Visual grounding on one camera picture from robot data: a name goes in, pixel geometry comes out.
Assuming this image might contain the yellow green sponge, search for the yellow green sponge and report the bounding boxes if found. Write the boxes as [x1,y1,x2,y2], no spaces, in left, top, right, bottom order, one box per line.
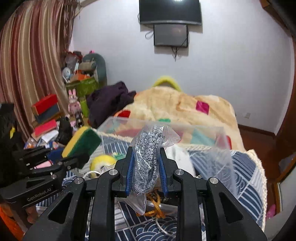
[62,126,102,158]

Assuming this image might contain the steel wool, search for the steel wool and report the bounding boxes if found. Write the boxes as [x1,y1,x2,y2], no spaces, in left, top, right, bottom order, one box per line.
[127,123,180,215]

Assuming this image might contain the blue white patterned tablecloth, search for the blue white patterned tablecloth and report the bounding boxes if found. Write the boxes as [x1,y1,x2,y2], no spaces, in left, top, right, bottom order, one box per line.
[24,148,266,240]

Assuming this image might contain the red box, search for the red box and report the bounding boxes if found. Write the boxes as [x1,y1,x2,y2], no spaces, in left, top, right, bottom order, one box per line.
[31,94,58,115]

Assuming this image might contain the orange rubber bands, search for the orange rubber bands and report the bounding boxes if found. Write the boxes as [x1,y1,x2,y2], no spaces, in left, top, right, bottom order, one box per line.
[136,188,166,219]

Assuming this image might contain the pink rabbit toy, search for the pink rabbit toy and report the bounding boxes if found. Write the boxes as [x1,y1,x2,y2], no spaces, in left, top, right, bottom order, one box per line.
[68,89,82,116]

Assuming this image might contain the clear plastic storage box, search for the clear plastic storage box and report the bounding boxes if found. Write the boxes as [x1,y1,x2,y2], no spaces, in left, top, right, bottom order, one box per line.
[93,117,237,196]

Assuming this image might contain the green bottle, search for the green bottle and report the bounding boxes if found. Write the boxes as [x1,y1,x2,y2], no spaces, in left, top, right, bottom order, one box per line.
[79,97,89,118]

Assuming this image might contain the white cloth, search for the white cloth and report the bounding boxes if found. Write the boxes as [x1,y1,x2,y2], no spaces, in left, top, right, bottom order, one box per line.
[165,145,196,177]

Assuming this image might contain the dark purple clothes pile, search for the dark purple clothes pile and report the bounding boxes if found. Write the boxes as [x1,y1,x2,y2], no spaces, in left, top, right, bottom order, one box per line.
[86,81,137,128]

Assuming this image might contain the green storage box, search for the green storage box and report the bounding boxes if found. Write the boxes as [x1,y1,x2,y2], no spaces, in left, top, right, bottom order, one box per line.
[66,77,99,98]

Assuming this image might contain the beige fleece blanket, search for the beige fleece blanket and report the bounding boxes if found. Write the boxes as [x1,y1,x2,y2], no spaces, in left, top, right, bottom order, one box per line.
[115,86,245,152]

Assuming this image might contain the grey green plush toy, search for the grey green plush toy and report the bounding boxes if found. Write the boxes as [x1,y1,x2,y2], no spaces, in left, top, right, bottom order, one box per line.
[78,53,107,88]

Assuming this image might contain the striped red gold curtain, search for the striped red gold curtain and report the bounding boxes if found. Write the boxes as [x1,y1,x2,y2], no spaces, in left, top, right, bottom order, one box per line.
[1,1,78,140]

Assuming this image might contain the yellow fluffy chair back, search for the yellow fluffy chair back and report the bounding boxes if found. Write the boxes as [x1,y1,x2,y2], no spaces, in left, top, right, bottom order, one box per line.
[153,75,182,92]

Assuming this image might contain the wooden overhead cabinet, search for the wooden overhead cabinet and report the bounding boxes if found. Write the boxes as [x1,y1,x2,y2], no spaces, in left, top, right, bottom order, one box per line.
[259,0,288,31]

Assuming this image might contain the white cable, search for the white cable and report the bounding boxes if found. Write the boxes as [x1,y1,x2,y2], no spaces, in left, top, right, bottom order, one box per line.
[82,170,178,238]

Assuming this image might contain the small wall monitor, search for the small wall monitor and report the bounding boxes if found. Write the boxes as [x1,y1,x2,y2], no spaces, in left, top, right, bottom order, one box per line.
[154,24,189,48]

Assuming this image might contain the large wall television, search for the large wall television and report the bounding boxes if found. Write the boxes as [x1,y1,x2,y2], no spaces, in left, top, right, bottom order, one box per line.
[139,0,202,25]

